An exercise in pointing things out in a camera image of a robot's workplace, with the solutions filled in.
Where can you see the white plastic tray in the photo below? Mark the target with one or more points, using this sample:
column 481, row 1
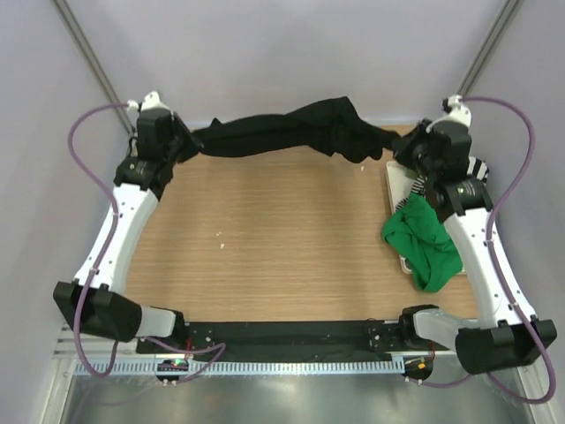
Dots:
column 414, row 231

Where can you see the bright green tank top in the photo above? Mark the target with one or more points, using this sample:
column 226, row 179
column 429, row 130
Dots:
column 416, row 234

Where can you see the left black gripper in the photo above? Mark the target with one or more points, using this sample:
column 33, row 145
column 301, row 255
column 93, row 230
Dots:
column 173, row 120

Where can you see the aluminium frame post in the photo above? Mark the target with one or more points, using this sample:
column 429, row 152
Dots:
column 489, row 45
column 79, row 38

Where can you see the right aluminium frame post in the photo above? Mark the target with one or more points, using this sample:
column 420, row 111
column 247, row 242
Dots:
column 489, row 45

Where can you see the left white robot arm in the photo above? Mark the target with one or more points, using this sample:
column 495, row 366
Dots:
column 93, row 302

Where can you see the slotted cable duct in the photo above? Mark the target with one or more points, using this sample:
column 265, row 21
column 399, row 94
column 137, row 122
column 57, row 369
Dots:
column 177, row 366

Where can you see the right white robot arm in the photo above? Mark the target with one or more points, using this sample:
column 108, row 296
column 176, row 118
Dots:
column 507, row 332

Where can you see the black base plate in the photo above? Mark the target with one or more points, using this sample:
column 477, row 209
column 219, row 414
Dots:
column 302, row 342

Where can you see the aluminium front rail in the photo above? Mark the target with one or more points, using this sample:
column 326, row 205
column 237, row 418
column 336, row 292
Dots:
column 93, row 347

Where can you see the left aluminium frame post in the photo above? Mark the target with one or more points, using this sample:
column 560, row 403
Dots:
column 79, row 38

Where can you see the black white striped tank top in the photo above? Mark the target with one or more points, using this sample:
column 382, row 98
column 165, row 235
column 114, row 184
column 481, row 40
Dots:
column 476, row 170

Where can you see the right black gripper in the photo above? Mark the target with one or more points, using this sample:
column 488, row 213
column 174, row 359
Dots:
column 425, row 133

